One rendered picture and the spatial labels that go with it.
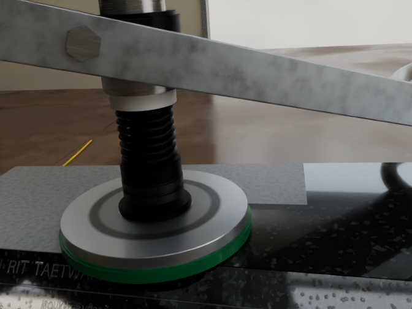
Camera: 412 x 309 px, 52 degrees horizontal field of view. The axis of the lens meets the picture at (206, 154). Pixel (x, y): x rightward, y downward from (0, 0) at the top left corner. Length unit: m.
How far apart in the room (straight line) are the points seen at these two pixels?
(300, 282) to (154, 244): 0.14
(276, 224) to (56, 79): 5.79
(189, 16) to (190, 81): 5.00
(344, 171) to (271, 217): 0.18
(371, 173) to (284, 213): 0.18
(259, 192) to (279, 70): 0.20
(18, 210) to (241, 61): 0.36
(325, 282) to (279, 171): 0.25
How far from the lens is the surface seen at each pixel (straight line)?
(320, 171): 0.64
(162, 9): 0.43
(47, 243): 0.52
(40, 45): 0.38
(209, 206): 0.48
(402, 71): 0.88
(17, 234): 0.56
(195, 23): 5.39
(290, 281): 0.43
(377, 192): 0.59
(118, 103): 0.43
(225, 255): 0.44
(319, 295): 0.42
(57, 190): 0.65
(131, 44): 0.38
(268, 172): 0.64
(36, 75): 6.34
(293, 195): 0.57
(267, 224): 0.50
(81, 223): 0.49
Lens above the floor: 1.05
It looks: 20 degrees down
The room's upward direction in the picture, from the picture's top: 4 degrees counter-clockwise
